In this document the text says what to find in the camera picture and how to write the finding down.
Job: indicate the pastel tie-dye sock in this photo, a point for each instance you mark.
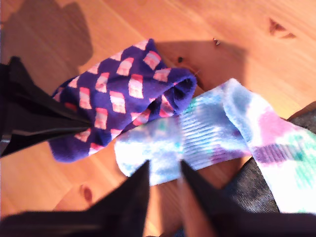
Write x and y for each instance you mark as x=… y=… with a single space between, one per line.
x=209 y=123

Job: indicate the purple sock with pink squares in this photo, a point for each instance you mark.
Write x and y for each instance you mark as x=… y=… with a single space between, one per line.
x=118 y=81

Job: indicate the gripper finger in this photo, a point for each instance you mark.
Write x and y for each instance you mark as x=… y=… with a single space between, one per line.
x=130 y=197
x=37 y=108
x=205 y=197
x=37 y=139

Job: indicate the dark grey sock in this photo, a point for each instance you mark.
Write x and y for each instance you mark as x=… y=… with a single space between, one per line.
x=249 y=192

